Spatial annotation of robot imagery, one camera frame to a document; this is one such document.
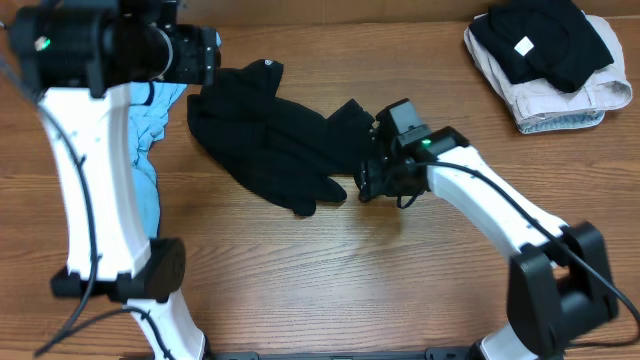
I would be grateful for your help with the light blue crumpled shirt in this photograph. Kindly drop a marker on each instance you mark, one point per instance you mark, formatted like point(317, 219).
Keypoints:
point(148, 117)

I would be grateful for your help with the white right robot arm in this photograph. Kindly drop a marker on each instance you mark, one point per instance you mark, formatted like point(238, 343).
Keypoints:
point(559, 284)

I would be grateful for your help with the folded beige garment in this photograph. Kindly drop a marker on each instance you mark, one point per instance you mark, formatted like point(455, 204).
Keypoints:
point(606, 90)

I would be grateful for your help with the black mesh shirt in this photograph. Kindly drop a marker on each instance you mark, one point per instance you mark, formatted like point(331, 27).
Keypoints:
point(280, 150)

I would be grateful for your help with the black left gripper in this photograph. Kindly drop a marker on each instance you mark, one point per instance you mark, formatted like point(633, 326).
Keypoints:
point(201, 55)

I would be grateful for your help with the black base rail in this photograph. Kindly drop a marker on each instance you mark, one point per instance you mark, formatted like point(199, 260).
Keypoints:
point(433, 353)

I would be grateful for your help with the folded black shirt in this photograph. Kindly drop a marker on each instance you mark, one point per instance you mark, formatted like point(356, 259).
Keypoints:
point(550, 39)

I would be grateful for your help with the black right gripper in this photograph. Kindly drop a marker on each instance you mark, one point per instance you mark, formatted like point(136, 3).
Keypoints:
point(373, 176)

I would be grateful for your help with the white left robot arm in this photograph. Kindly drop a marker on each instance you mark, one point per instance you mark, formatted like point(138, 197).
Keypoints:
point(77, 61)

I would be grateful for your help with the folded light blue garment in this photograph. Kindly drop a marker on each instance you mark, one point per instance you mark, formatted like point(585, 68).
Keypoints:
point(560, 122)

